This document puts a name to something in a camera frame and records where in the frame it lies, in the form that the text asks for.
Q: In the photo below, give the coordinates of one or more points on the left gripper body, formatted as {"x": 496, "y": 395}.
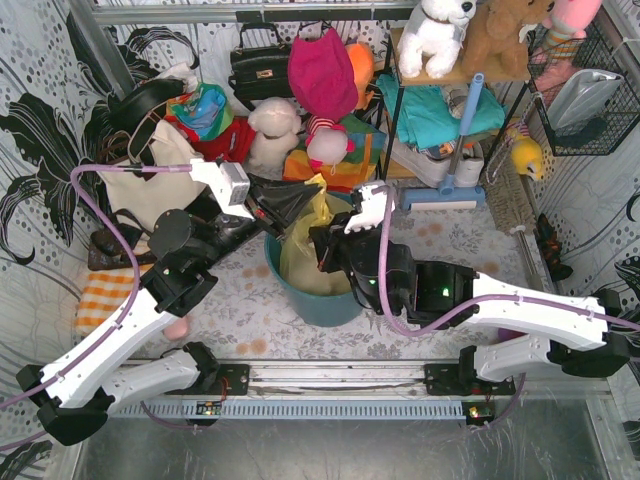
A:
{"x": 255, "y": 206}

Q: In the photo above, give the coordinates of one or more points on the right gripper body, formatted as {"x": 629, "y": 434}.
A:
{"x": 329, "y": 245}

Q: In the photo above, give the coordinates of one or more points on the yellow plastic trash bag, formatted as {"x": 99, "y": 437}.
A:
{"x": 298, "y": 260}

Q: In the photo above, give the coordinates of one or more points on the teal plastic trash bin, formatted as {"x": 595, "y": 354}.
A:
{"x": 320, "y": 311}

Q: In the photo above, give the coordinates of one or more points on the light blue floor squeegee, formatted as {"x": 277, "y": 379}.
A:
{"x": 447, "y": 196}

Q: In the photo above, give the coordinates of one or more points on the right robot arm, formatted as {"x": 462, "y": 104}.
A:
{"x": 419, "y": 297}

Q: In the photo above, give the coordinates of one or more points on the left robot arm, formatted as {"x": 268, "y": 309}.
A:
{"x": 208, "y": 216}

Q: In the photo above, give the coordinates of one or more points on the red fabric bag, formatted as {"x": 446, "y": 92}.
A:
{"x": 232, "y": 145}

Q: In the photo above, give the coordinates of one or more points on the rainbow striped fabric bag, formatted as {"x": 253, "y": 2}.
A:
{"x": 357, "y": 166}

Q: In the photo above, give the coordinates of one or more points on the colourful cartoon fabric bag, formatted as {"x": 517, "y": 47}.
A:
{"x": 202, "y": 115}

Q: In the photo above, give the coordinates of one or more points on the magenta fabric bag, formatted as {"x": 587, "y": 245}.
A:
{"x": 321, "y": 76}

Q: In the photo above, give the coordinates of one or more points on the pink round plush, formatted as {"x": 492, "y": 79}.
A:
{"x": 328, "y": 147}

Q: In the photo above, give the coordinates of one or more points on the white fluffy plush sheep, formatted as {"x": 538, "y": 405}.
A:
{"x": 277, "y": 124}

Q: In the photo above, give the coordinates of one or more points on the pink foam roller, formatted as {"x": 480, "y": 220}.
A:
{"x": 178, "y": 330}

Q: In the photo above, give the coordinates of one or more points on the black leather handbag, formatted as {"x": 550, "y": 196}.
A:
{"x": 260, "y": 73}

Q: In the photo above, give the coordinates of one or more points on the white sneaker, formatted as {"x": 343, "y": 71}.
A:
{"x": 469, "y": 166}

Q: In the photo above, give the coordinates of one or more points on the orange checkered cloth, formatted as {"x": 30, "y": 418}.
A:
{"x": 104, "y": 292}

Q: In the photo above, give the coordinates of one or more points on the teal folded cloth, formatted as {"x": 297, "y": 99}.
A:
{"x": 424, "y": 119}

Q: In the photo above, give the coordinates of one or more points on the black round hat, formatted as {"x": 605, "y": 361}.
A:
{"x": 126, "y": 114}

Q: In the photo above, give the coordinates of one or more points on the orange plush toy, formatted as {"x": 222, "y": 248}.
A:
{"x": 362, "y": 61}

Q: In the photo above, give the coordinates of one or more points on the dark patterned cloth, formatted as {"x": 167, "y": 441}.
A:
{"x": 550, "y": 248}

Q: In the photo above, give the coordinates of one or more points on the yellow plush duck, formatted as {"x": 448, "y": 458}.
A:
{"x": 526, "y": 154}

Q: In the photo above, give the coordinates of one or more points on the wooden shelf rack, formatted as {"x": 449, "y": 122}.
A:
{"x": 492, "y": 70}

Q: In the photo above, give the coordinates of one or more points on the white plush dog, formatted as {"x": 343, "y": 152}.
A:
{"x": 433, "y": 36}

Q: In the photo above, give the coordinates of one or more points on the brown teddy bear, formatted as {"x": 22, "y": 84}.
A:
{"x": 495, "y": 31}

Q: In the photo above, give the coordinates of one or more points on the silver foil pouch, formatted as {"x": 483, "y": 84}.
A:
{"x": 583, "y": 96}

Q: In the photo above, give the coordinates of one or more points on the pink plush toy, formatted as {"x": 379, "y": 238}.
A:
{"x": 567, "y": 21}

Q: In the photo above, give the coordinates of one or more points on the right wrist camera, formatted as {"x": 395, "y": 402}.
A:
{"x": 374, "y": 202}

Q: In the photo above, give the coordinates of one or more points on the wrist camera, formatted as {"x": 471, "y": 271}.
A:
{"x": 228, "y": 182}
{"x": 374, "y": 202}

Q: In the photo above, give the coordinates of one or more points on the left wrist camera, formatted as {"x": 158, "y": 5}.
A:
{"x": 228, "y": 182}

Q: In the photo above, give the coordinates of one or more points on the brown leather strap bag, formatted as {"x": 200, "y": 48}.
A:
{"x": 106, "y": 251}

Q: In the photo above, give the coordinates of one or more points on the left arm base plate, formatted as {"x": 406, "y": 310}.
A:
{"x": 232, "y": 379}

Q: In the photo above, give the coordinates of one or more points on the long handled brush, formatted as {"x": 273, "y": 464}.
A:
{"x": 512, "y": 212}

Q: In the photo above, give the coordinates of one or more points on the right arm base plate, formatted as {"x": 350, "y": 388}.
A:
{"x": 450, "y": 379}

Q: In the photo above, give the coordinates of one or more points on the black wire basket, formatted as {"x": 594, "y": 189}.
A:
{"x": 550, "y": 69}

